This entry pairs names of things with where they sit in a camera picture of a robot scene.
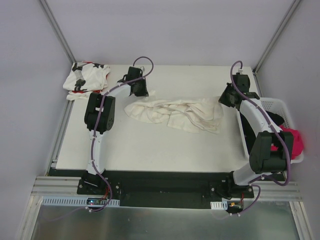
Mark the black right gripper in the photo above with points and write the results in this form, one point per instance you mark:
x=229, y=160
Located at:
x=227, y=98

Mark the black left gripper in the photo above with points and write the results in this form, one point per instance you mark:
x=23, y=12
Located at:
x=141, y=87

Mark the cream white t shirt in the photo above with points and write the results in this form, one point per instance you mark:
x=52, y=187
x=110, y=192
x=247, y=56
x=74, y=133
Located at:
x=191, y=115

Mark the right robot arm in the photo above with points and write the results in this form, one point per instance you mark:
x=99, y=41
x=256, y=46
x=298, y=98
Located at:
x=270, y=155

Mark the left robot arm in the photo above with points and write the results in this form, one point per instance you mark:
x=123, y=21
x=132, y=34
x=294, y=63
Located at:
x=100, y=115

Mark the black garment in basket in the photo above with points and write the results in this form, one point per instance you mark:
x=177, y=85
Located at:
x=248, y=132

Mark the white plastic laundry basket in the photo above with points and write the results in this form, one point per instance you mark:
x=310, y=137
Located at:
x=277, y=111

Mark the white black patterned folded shirt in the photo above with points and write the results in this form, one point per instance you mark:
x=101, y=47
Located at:
x=87, y=76

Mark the red white folded shirt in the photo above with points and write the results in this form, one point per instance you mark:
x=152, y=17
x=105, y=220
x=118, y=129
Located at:
x=74, y=95

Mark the pink garment in basket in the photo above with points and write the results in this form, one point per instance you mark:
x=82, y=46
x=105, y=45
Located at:
x=297, y=146

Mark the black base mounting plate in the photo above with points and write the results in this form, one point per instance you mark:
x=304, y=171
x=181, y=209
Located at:
x=155, y=189

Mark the right aluminium frame post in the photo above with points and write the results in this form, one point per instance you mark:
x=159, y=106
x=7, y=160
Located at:
x=293, y=7

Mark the aluminium frame post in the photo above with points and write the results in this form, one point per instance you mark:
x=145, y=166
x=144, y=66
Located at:
x=57, y=30
x=293, y=7

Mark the right white cable duct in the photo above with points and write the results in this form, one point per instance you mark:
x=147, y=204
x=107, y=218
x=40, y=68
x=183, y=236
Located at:
x=219, y=205

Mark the white cable duct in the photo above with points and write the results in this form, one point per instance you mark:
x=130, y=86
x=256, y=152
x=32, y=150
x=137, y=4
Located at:
x=93, y=202
x=219, y=205

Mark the left aluminium frame post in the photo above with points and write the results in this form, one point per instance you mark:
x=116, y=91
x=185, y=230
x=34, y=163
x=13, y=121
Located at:
x=57, y=30

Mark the left white cable duct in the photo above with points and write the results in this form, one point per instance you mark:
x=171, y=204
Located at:
x=93, y=202

